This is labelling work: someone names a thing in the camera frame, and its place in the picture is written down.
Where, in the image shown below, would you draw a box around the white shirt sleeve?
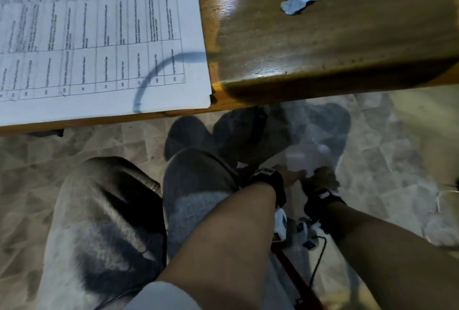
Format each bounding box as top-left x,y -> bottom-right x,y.
120,280 -> 203,310

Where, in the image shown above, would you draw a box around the black right wrist strap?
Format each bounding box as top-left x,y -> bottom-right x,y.
304,187 -> 347,233

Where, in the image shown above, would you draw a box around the black camera cable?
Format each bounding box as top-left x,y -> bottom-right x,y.
309,235 -> 328,287

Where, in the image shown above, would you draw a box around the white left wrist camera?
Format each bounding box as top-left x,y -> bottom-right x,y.
273,208 -> 288,243

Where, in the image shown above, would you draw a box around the person's right forearm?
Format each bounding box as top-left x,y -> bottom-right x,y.
324,202 -> 459,310

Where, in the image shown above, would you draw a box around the black left wrist strap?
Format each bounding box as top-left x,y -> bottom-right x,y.
247,168 -> 287,209

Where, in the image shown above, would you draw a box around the printed paper sheet stack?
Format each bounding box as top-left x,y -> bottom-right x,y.
0,0 -> 213,127

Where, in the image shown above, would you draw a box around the red metal bar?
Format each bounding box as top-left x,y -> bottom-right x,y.
271,243 -> 325,310

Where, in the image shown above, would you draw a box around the black wrist strap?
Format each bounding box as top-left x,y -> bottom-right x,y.
247,168 -> 287,209
304,187 -> 347,233

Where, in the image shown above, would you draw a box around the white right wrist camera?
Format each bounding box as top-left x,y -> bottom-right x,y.
296,217 -> 322,251

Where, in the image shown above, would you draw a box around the grey trousers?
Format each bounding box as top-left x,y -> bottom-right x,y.
36,148 -> 241,310

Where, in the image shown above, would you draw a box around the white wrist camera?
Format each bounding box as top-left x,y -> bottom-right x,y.
296,217 -> 322,251
273,208 -> 288,243

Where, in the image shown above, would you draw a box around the person's left forearm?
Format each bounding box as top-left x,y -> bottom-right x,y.
157,182 -> 277,310

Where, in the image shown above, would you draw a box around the person's right hand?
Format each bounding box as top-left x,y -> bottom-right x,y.
302,166 -> 340,194

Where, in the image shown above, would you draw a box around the person's left hand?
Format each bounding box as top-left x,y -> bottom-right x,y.
275,165 -> 306,188

